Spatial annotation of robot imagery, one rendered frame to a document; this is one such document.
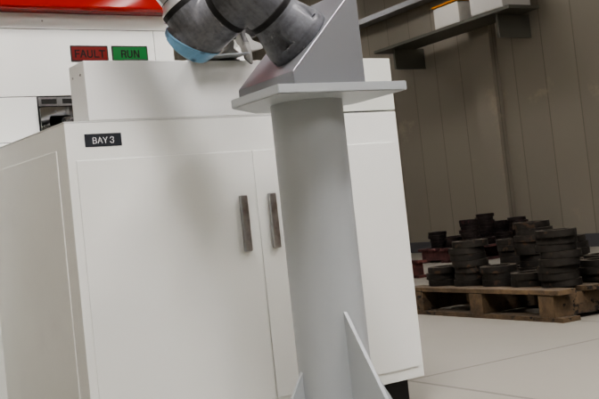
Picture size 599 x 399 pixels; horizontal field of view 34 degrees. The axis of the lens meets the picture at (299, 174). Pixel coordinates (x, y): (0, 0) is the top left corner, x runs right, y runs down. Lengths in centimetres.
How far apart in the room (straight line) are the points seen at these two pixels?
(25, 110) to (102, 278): 79
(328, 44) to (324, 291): 53
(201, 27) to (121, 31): 94
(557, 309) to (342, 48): 237
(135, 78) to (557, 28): 747
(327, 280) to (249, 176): 48
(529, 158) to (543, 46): 108
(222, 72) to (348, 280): 67
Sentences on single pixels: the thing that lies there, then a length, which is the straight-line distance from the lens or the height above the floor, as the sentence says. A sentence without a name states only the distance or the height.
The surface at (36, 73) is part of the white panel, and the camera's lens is 296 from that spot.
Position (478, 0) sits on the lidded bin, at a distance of 968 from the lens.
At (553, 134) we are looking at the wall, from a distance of 962.
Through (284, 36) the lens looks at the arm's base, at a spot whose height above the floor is 94.
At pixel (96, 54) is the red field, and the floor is 110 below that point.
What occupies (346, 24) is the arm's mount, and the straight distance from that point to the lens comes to 218.
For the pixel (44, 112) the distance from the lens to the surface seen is 293.
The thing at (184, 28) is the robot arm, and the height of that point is 99.
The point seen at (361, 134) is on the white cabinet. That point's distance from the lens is 269.
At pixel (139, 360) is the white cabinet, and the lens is 233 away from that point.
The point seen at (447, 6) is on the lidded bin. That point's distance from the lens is 1004.
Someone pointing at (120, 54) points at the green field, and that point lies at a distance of 306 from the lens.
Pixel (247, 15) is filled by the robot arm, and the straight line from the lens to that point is 214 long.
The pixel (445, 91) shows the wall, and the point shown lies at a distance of 1078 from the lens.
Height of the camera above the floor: 55
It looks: 2 degrees up
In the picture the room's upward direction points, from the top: 6 degrees counter-clockwise
